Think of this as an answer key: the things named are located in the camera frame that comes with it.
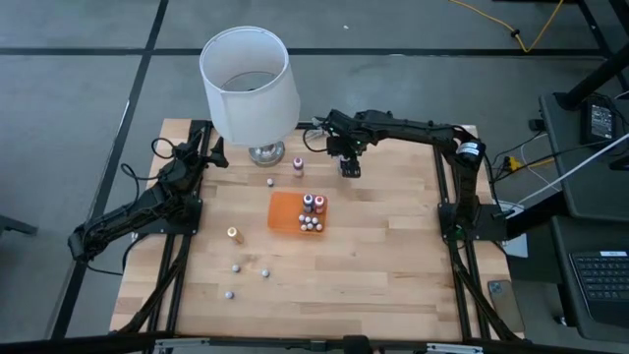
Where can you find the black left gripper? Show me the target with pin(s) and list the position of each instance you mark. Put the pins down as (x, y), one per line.
(189, 159)

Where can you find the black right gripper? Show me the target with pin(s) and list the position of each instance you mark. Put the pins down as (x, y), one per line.
(346, 146)

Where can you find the large red food coloring bottle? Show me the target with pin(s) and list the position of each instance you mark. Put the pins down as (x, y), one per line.
(298, 166)

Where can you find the large blue food coloring bottle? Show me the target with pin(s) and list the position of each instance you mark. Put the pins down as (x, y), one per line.
(308, 200)

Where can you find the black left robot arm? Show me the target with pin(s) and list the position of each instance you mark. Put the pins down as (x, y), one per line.
(128, 216)

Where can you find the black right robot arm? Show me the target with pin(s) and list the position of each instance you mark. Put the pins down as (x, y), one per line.
(417, 130)

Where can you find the large yellow food coloring bottle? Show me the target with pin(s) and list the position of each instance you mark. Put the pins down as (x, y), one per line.
(235, 234)

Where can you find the silver table lamp white shade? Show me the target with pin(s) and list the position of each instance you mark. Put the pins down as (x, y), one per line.
(245, 98)

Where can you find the orange translucent plastic bin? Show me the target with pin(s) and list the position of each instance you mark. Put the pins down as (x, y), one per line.
(285, 211)

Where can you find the yellow power plug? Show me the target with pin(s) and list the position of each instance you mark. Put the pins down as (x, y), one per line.
(513, 163)

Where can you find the white paper sheet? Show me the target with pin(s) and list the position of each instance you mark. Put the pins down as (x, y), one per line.
(516, 246)

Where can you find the smartphone in brown case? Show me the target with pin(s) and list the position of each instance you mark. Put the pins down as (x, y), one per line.
(506, 305)

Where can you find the dark grey side desk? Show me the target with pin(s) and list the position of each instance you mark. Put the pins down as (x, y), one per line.
(565, 162)

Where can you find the black power adapter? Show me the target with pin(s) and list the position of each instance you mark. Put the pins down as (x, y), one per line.
(599, 122)

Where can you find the black stand leg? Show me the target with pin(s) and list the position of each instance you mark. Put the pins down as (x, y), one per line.
(594, 74)

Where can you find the black keyboard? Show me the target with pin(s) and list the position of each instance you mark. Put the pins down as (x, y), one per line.
(602, 280)

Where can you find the black aluminium rig frame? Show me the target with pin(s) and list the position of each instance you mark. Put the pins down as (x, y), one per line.
(169, 275)

